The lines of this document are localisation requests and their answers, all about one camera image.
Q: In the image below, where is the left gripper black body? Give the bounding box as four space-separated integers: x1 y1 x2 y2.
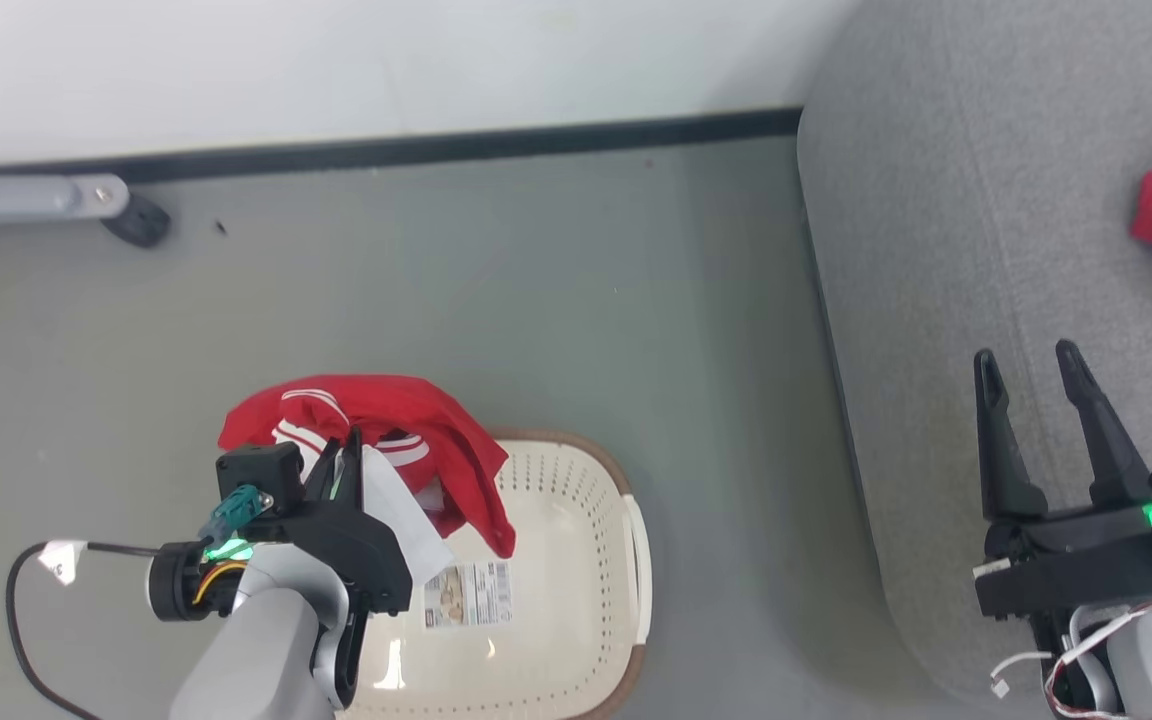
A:
198 498 414 616

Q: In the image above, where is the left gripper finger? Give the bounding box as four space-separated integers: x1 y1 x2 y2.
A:
306 438 345 506
336 428 365 506

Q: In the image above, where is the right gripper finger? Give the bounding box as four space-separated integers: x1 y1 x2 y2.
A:
973 348 1050 521
1054 340 1152 507

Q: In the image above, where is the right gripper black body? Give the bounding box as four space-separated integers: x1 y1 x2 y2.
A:
974 458 1152 623

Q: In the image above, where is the red garment with white stripes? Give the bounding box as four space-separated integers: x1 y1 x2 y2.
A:
218 375 518 593

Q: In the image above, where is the grey fabric sofa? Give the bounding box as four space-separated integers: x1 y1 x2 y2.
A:
796 0 1152 720

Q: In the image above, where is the printed label sticker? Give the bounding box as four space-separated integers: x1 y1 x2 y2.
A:
423 560 514 630

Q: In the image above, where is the beige perforated laundry basket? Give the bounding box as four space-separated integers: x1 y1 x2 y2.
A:
336 430 653 720

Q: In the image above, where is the black baseboard strip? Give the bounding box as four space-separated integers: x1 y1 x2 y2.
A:
0 107 803 186

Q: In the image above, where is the red and white wire bundle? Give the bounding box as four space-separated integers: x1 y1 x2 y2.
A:
1044 598 1152 720

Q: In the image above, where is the teal connector cable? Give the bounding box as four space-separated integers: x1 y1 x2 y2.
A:
199 484 274 543

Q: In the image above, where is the white wire with connector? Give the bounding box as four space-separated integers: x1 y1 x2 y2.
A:
989 650 1055 699

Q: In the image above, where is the black cable with loop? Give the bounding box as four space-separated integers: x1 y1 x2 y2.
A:
4 540 163 720

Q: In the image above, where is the white cable tag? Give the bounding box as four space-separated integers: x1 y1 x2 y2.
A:
36 540 88 587

